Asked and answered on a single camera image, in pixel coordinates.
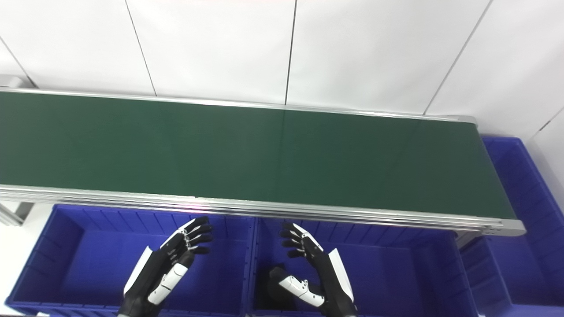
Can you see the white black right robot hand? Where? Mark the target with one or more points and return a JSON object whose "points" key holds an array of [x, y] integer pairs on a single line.
{"points": [[328, 277]]}

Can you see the blue plastic bin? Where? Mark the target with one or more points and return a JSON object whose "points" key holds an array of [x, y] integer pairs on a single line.
{"points": [[79, 264], [396, 273], [528, 264]]}

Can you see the grey conveyor motor housing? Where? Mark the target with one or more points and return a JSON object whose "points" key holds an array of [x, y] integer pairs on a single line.
{"points": [[11, 81]]}

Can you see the green conveyor belt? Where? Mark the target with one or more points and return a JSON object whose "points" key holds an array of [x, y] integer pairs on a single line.
{"points": [[246, 154], [308, 215]]}

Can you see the black round part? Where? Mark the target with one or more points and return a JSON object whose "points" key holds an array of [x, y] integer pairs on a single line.
{"points": [[275, 294]]}

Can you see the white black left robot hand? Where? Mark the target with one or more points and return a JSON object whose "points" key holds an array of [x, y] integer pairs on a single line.
{"points": [[145, 277]]}

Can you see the aluminium conveyor leg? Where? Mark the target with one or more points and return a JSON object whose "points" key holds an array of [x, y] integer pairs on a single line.
{"points": [[13, 213]]}

